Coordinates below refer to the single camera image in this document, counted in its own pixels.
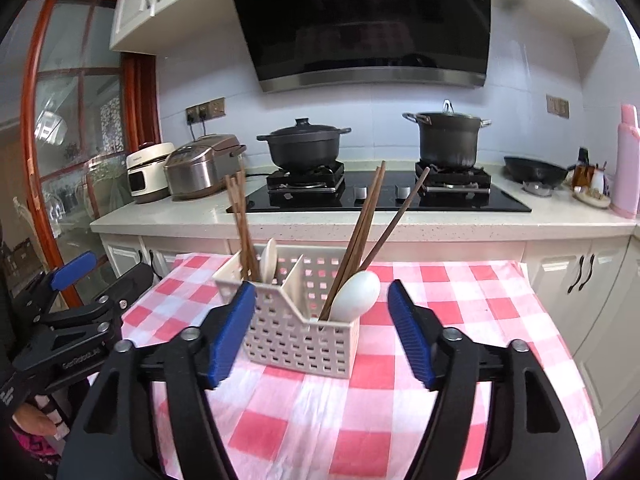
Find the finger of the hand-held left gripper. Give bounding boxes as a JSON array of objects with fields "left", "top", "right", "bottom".
[
  {"left": 42, "top": 262, "right": 154, "bottom": 333},
  {"left": 15, "top": 251, "right": 98, "bottom": 321}
]

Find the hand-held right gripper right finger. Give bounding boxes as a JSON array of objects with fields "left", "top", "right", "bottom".
[{"left": 387, "top": 279, "right": 587, "bottom": 480}]

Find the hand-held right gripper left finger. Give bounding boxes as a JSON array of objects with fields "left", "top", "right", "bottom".
[{"left": 56, "top": 280, "right": 257, "bottom": 480}]

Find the white perforated plastic basket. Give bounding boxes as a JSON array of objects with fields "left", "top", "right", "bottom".
[{"left": 212, "top": 245, "right": 373, "bottom": 380}]

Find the white ceramic spoon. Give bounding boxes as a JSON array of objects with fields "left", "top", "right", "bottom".
[
  {"left": 327, "top": 270, "right": 382, "bottom": 322},
  {"left": 259, "top": 237, "right": 279, "bottom": 285}
]

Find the bundle of wooden chopsticks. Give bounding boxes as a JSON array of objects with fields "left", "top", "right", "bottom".
[{"left": 223, "top": 160, "right": 432, "bottom": 323}]

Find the person's left hand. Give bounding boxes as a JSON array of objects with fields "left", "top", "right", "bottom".
[{"left": 10, "top": 400, "right": 68, "bottom": 443}]

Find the white electric cooker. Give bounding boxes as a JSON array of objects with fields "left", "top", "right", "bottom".
[{"left": 125, "top": 141, "right": 176, "bottom": 205}]

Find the pink checkered tablecloth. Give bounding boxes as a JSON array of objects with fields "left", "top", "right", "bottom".
[{"left": 87, "top": 252, "right": 603, "bottom": 480}]

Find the silver rice cooker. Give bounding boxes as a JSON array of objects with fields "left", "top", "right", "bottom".
[{"left": 163, "top": 133, "right": 247, "bottom": 202}]

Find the wooden framed glass door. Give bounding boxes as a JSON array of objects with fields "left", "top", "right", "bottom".
[{"left": 20, "top": 0, "right": 163, "bottom": 311}]

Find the black glass gas hob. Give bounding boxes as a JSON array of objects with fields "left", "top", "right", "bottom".
[{"left": 226, "top": 160, "right": 532, "bottom": 213}]

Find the dark stock pot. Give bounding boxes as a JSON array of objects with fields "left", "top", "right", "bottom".
[{"left": 402, "top": 100, "right": 492, "bottom": 170}]

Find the black casserole pot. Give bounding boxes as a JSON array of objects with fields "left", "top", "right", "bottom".
[{"left": 256, "top": 117, "right": 352, "bottom": 171}]

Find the black wok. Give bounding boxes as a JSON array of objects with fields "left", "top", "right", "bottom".
[{"left": 503, "top": 155, "right": 571, "bottom": 186}]

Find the white plate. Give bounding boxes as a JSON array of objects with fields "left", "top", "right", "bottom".
[{"left": 572, "top": 187, "right": 612, "bottom": 209}]

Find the brown glass bottle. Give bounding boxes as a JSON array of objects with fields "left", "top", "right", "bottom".
[{"left": 571, "top": 147, "right": 594, "bottom": 188}]

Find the pink thermos flask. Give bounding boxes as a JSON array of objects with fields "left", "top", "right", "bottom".
[{"left": 609, "top": 103, "right": 640, "bottom": 219}]

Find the black range hood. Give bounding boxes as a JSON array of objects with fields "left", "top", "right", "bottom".
[{"left": 222, "top": 0, "right": 492, "bottom": 93}]

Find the wall socket panel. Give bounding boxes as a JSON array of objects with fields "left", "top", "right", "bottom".
[
  {"left": 186, "top": 97, "right": 227, "bottom": 123},
  {"left": 546, "top": 93, "right": 571, "bottom": 120}
]

